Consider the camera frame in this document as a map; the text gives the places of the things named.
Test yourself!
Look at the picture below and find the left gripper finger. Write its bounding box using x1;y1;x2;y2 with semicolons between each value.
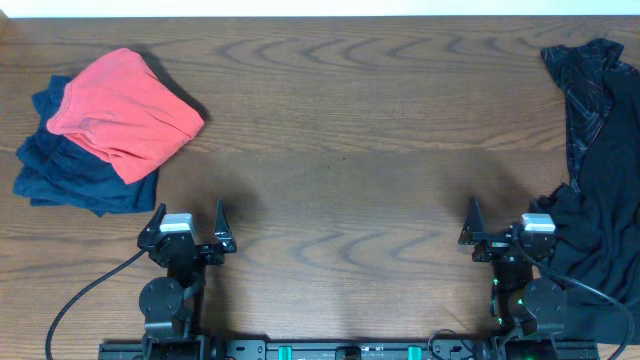
214;200;231;235
141;203;166;239

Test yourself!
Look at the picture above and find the plain black t-shirt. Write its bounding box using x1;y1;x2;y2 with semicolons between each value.
539;72;639;344

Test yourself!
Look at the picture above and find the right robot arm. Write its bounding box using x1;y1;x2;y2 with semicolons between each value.
458;198;567;360

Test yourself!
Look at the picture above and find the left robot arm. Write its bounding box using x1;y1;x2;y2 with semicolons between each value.
137;202;237;360

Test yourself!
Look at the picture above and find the folded navy blue garment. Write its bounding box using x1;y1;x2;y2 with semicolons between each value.
13;75;158;217

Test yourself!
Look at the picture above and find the folded red garment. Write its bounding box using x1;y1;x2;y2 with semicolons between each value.
46;48;204;184

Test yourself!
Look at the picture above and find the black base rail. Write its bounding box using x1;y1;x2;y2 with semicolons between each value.
97;338;600;360

